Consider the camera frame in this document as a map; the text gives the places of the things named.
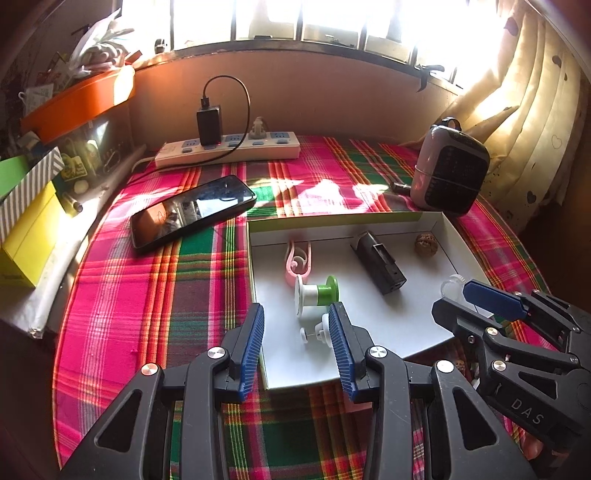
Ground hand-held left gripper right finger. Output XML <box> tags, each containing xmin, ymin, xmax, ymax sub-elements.
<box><xmin>327</xmin><ymin>302</ymin><xmax>539</xmax><ymax>480</ymax></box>

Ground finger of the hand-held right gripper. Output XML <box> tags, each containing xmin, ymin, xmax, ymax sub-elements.
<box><xmin>463</xmin><ymin>279</ymin><xmax>591</xmax><ymax>352</ymax></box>
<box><xmin>431</xmin><ymin>298</ymin><xmax>583</xmax><ymax>372</ymax></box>

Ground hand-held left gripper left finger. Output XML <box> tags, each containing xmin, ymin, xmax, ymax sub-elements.
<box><xmin>58</xmin><ymin>302</ymin><xmax>266</xmax><ymax>480</ymax></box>

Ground white round knob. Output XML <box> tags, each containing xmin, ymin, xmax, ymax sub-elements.
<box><xmin>299</xmin><ymin>314</ymin><xmax>331</xmax><ymax>344</ymax></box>

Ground white translucent cap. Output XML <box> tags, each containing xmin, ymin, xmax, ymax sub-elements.
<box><xmin>441</xmin><ymin>274</ymin><xmax>467</xmax><ymax>301</ymax></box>

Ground white green spool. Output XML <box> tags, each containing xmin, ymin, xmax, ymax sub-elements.
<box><xmin>294</xmin><ymin>274</ymin><xmax>339</xmax><ymax>319</ymax></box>

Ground pink looped plastic clip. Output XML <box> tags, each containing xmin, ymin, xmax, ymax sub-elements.
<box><xmin>285</xmin><ymin>240</ymin><xmax>315</xmax><ymax>287</ymax></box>

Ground black rectangular charger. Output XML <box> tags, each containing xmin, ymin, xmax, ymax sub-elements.
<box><xmin>352</xmin><ymin>231</ymin><xmax>408</xmax><ymax>296</ymax></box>

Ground green white cardboard box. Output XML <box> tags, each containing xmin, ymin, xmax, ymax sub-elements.
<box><xmin>246</xmin><ymin>211</ymin><xmax>490</xmax><ymax>392</ymax></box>

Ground plaid tablecloth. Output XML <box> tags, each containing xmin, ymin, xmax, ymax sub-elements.
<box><xmin>53</xmin><ymin>134</ymin><xmax>568</xmax><ymax>480</ymax></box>

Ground small grey heater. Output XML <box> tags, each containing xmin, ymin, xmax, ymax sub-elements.
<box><xmin>411</xmin><ymin>117</ymin><xmax>490</xmax><ymax>217</ymax></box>

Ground black smartphone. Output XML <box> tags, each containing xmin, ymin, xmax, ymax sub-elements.
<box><xmin>130</xmin><ymin>174</ymin><xmax>257</xmax><ymax>253</ymax></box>

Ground cream heart-print curtain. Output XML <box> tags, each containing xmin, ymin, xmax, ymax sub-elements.
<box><xmin>402</xmin><ymin>0</ymin><xmax>591</xmax><ymax>236</ymax></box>

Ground beige power strip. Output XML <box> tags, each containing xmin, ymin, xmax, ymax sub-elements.
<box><xmin>154</xmin><ymin>131</ymin><xmax>301</xmax><ymax>168</ymax></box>

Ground black power adapter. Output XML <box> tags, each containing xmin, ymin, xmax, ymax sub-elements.
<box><xmin>197</xmin><ymin>106</ymin><xmax>222</xmax><ymax>146</ymax></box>

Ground yellow cardboard box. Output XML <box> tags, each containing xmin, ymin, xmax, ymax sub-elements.
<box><xmin>0</xmin><ymin>182</ymin><xmax>63</xmax><ymax>289</ymax></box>

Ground glass tank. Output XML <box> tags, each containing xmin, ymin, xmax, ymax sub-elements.
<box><xmin>51</xmin><ymin>99</ymin><xmax>134</xmax><ymax>195</ymax></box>

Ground striped cardboard box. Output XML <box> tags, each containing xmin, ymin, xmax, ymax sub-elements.
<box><xmin>0</xmin><ymin>148</ymin><xmax>63</xmax><ymax>243</ymax></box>

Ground orange plastic tray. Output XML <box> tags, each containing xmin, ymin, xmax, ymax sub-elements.
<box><xmin>21</xmin><ymin>65</ymin><xmax>136</xmax><ymax>145</ymax></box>

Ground window grille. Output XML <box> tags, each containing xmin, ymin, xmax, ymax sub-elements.
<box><xmin>120</xmin><ymin>0</ymin><xmax>462</xmax><ymax>88</ymax></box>

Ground white plastic bag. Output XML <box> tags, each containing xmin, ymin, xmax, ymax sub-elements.
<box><xmin>69</xmin><ymin>9</ymin><xmax>139</xmax><ymax>75</ymax></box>

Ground black charger with cable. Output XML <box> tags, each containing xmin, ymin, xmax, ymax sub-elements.
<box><xmin>200</xmin><ymin>76</ymin><xmax>252</xmax><ymax>162</ymax></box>

